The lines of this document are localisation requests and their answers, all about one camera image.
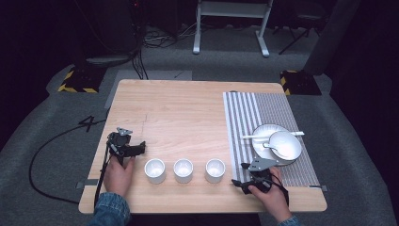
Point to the white spoon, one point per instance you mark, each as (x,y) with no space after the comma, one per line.
(270,146)

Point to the black tripod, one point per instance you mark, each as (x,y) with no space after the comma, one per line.
(295,34)

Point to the white metal table frame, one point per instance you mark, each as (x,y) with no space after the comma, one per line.
(230,9)

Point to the grey striped placemat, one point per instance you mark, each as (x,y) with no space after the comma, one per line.
(244,113)

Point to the white cup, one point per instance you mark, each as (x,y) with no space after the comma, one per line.
(215,171)
(183,171)
(154,171)

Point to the grey curtain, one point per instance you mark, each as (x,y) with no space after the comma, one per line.
(329,37)

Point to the person's left hand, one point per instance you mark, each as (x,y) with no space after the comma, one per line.
(117,177)

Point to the grey tape strip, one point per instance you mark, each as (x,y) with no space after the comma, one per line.
(86,184)
(319,188)

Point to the black yellow striped base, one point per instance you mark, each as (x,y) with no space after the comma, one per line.
(83,80)
(301,83)

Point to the white plate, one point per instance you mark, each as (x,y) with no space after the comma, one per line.
(260,153)

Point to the white bowl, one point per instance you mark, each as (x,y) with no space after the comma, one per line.
(287,146)

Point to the person's right hand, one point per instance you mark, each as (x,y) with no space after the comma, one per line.
(276,197)

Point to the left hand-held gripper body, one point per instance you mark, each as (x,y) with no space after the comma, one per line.
(119,142)

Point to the white long utensil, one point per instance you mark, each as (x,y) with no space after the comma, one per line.
(254,136)

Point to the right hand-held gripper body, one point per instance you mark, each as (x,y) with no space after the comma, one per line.
(263,164)

